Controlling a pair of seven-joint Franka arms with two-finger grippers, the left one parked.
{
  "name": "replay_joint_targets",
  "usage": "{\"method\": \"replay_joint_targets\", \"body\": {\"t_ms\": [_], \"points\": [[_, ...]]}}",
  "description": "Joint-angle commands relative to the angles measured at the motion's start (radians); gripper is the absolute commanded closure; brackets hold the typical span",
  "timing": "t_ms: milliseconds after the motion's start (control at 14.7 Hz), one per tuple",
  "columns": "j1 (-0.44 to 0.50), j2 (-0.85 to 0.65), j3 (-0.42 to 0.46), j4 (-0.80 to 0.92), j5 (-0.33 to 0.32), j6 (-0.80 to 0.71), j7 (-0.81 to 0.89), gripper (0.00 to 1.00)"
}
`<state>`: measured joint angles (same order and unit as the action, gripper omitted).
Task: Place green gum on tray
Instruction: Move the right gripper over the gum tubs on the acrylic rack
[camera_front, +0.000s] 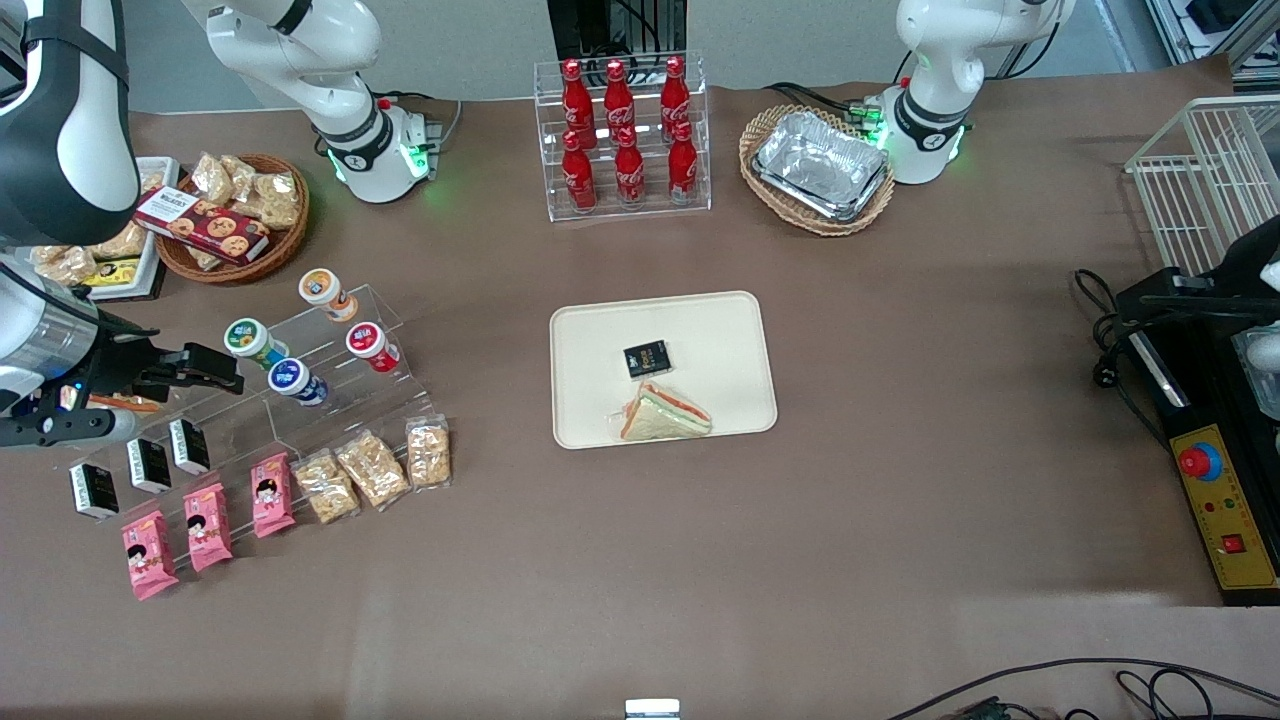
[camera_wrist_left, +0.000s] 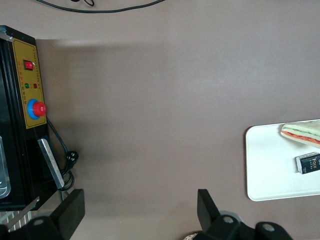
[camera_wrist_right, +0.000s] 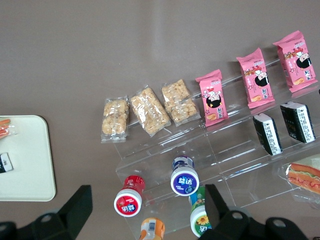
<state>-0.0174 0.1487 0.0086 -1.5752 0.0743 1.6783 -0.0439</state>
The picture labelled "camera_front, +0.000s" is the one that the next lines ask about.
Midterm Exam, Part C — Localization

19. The clear acrylic bottle rack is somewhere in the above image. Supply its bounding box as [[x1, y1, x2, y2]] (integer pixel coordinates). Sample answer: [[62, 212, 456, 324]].
[[533, 52, 713, 223]]

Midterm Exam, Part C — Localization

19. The black equipment frame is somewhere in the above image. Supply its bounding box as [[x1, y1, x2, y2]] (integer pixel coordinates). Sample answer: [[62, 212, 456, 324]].
[[547, 0, 689, 63]]

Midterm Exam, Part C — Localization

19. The white wire basket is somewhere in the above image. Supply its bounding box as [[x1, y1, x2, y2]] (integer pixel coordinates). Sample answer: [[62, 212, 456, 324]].
[[1125, 95, 1280, 277]]

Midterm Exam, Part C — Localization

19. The white rectangular tray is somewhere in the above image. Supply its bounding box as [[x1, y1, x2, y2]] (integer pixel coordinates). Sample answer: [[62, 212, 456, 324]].
[[30, 157, 182, 302]]

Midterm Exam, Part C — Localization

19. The orange gum bottle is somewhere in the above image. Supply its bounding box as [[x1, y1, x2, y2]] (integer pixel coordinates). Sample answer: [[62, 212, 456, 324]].
[[299, 268, 359, 323]]

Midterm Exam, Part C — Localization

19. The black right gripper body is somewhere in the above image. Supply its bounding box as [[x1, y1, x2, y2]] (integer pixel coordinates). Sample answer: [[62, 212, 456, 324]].
[[60, 318, 163, 411]]

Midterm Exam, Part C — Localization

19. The cream plastic tray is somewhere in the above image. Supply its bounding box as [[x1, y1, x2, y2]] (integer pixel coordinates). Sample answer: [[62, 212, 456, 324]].
[[549, 291, 779, 451]]

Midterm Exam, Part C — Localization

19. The aluminium frame shelf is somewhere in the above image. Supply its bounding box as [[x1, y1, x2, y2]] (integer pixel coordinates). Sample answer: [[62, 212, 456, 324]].
[[1145, 0, 1280, 97]]

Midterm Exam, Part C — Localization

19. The black arm base cable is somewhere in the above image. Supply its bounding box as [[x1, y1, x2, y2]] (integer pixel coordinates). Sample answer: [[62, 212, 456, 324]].
[[763, 75, 913, 119]]

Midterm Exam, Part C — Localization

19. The looped black cable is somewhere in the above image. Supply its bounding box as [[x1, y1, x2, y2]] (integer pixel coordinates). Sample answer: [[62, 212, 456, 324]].
[[1065, 668, 1280, 720]]

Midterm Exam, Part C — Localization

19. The black control box yellow panel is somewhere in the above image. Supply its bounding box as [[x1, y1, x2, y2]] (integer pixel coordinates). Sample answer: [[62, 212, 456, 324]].
[[1114, 266, 1280, 607]]

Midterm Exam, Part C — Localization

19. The black snack pack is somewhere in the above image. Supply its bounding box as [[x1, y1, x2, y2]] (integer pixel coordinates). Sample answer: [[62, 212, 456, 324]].
[[168, 418, 212, 476], [623, 340, 673, 382], [126, 438, 173, 495], [68, 462, 120, 522]]

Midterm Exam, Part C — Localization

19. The red cola bottle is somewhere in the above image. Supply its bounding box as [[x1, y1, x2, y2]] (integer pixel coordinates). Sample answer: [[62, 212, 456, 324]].
[[603, 60, 637, 149], [613, 124, 646, 208], [562, 131, 598, 214], [560, 58, 597, 151], [667, 120, 699, 205], [660, 55, 691, 141]]

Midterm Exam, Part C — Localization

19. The brown table cover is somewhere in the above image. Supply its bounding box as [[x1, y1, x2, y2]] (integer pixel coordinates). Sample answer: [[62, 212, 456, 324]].
[[0, 55, 1280, 720]]

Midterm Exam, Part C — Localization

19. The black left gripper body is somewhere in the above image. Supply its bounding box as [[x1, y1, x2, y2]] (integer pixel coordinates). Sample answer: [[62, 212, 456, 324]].
[[1205, 215, 1280, 301]]

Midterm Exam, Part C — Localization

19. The green gum bottle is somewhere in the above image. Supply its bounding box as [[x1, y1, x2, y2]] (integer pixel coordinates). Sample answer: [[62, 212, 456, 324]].
[[224, 317, 291, 371]]

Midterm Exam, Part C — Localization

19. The blue gum bottle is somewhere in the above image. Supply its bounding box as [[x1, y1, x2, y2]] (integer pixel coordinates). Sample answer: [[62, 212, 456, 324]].
[[268, 358, 330, 408]]

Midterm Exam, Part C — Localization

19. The light wicker basket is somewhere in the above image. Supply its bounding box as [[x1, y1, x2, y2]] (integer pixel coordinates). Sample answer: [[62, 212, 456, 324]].
[[739, 104, 897, 238]]

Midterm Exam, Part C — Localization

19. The aluminium foil tray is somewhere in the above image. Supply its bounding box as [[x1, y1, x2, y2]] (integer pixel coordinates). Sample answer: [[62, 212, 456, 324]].
[[752, 110, 892, 223]]

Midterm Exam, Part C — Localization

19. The clear acrylic tiered stand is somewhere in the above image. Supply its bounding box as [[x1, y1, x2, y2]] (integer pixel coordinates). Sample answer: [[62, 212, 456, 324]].
[[70, 284, 453, 563]]

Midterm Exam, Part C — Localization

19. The dark red cookie box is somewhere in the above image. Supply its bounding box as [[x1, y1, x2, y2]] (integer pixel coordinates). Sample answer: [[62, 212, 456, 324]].
[[133, 186, 272, 267]]

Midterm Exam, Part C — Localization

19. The pink girl print snack pack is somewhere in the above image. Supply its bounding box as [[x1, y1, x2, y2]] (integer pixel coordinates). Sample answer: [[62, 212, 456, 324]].
[[183, 483, 234, 573], [121, 510, 181, 602]]

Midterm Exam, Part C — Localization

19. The long black cable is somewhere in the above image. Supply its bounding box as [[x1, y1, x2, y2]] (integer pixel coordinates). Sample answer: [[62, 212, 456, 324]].
[[888, 657, 1280, 720]]

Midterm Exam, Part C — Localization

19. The pink cow print snack pack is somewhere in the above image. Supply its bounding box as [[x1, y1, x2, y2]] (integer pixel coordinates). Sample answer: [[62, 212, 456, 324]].
[[250, 453, 297, 540]]

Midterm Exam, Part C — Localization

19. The clear wrapped rice cracker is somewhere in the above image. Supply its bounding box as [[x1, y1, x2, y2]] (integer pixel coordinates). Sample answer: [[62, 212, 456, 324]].
[[405, 414, 452, 491], [291, 449, 362, 526], [334, 430, 412, 512]]

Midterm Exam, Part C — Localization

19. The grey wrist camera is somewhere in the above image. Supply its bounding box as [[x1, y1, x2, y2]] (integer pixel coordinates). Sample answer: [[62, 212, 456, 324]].
[[0, 402, 137, 451]]

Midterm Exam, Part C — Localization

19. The grey arm base cable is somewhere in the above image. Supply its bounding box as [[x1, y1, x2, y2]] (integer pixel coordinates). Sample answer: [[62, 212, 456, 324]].
[[378, 90, 464, 161]]

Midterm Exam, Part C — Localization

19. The black power cable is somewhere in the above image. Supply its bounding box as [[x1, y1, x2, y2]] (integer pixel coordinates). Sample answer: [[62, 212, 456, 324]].
[[1074, 268, 1173, 451]]

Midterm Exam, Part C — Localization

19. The red gum bottle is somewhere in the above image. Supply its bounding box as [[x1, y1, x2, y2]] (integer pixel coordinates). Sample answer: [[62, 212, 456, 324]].
[[346, 321, 403, 374]]

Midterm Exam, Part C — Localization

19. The brown round wicker basket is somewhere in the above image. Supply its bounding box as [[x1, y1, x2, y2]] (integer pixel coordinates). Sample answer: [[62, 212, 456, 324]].
[[155, 153, 312, 287]]

